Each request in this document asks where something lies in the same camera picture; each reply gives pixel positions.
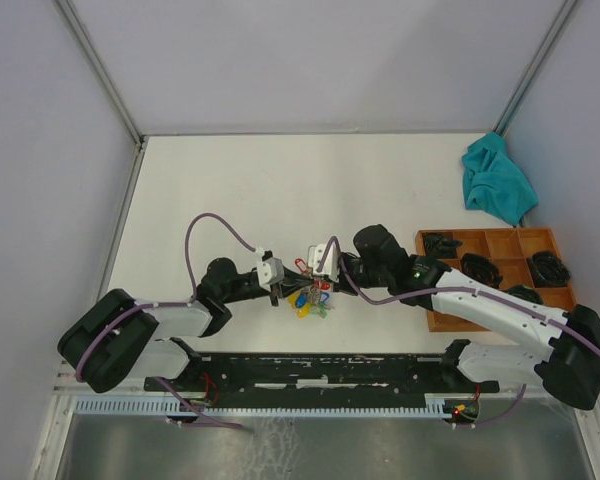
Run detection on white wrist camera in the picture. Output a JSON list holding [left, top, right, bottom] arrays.
[[306, 243, 339, 281], [255, 247, 284, 291]]

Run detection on metal keyring with coloured keys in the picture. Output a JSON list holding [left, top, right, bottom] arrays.
[[287, 258, 332, 319]]

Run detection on teal cloth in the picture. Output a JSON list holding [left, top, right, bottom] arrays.
[[461, 132, 538, 226]]

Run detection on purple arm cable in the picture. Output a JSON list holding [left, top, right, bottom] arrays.
[[315, 235, 600, 427], [74, 213, 266, 384]]

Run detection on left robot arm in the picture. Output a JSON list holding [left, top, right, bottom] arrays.
[[57, 252, 310, 393]]

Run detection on black cable coil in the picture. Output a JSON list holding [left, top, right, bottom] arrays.
[[422, 232, 464, 261], [529, 249, 572, 289], [459, 252, 504, 290]]

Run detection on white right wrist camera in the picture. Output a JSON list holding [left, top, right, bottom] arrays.
[[306, 243, 339, 281]]

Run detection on black cable coil middle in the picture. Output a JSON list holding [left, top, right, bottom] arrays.
[[459, 252, 504, 290]]

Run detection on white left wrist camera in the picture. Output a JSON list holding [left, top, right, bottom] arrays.
[[255, 247, 284, 291]]

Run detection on wooden compartment tray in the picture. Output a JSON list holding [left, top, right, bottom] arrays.
[[415, 227, 576, 311]]

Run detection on black cable coil left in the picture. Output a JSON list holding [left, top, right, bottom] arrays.
[[422, 232, 464, 261]]

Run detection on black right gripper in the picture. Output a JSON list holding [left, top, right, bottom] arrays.
[[320, 253, 391, 297]]

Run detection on grey cable duct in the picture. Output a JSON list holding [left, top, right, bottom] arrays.
[[73, 395, 452, 420]]

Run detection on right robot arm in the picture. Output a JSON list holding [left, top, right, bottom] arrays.
[[318, 224, 600, 410]]

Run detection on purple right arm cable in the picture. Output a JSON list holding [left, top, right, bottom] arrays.
[[315, 235, 600, 427]]

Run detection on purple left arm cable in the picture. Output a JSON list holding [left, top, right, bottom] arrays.
[[74, 213, 266, 384]]

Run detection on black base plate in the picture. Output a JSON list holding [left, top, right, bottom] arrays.
[[169, 352, 500, 409]]

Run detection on black cable coil right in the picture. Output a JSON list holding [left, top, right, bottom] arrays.
[[529, 249, 572, 289]]

